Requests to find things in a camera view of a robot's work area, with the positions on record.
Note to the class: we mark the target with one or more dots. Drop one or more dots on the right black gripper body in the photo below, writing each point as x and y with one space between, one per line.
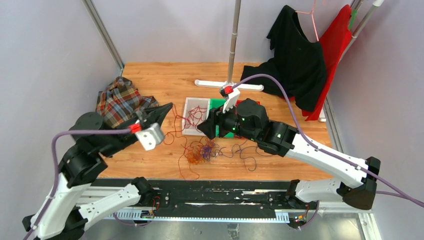
227 122

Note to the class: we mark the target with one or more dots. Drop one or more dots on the plaid flannel shirt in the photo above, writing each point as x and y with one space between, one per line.
120 100

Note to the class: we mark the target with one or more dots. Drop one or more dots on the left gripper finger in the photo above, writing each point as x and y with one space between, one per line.
158 112
160 117

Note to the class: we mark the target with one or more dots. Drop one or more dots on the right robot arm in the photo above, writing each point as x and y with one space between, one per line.
354 180

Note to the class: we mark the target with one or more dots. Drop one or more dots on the red plastic bin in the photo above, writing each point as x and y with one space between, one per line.
248 113

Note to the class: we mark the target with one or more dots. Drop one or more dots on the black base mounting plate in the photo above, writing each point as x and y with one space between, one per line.
221 199

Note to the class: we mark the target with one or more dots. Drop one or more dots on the black t-shirt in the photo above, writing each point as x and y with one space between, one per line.
297 64

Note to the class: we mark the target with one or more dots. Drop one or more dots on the pink clothes hanger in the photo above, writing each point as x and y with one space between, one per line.
311 14

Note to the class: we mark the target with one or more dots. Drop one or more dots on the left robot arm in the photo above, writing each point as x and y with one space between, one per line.
79 158

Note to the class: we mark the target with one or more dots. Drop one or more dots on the white plastic bin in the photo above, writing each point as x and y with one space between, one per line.
196 110

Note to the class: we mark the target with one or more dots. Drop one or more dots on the green clothes hanger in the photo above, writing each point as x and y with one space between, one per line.
352 18

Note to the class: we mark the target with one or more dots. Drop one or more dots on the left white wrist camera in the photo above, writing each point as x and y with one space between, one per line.
150 137

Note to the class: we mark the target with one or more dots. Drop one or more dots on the white garment rack stand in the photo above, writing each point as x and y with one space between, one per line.
234 34

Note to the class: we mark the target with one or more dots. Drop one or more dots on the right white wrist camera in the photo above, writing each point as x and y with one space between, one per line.
230 100

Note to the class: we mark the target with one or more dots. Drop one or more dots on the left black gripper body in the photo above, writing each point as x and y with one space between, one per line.
140 116

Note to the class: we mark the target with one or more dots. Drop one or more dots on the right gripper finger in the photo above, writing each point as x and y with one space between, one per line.
210 131
209 120

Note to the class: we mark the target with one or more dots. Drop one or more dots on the aluminium frame rail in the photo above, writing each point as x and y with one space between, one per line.
97 20

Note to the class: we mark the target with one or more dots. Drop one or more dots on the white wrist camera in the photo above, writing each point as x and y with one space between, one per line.
150 137
230 100

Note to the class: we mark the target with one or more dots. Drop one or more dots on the green plastic bin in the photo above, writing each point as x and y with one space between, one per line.
217 103

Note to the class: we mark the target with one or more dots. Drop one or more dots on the red t-shirt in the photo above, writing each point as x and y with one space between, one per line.
333 42

